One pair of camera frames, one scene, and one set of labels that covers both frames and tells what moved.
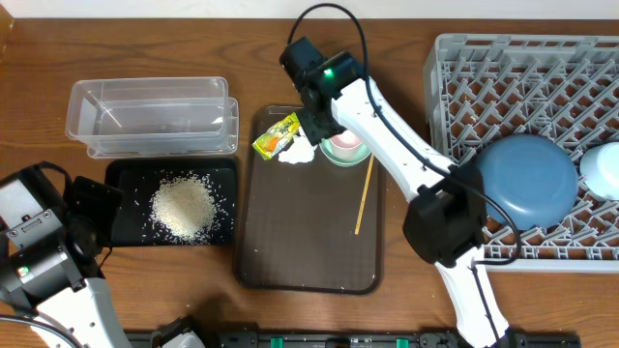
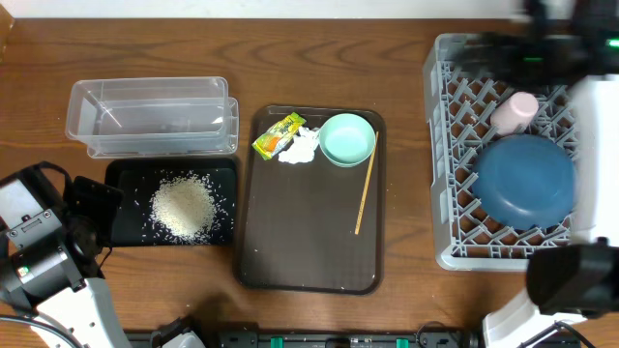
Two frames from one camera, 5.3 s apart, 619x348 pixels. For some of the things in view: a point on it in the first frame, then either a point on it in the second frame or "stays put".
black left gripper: [104, 210] stays put
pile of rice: [185, 206] stays put
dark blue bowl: [532, 178] stays put
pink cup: [345, 146] -> [515, 115]
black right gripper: [315, 134] -> [488, 46]
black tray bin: [175, 202] stays put
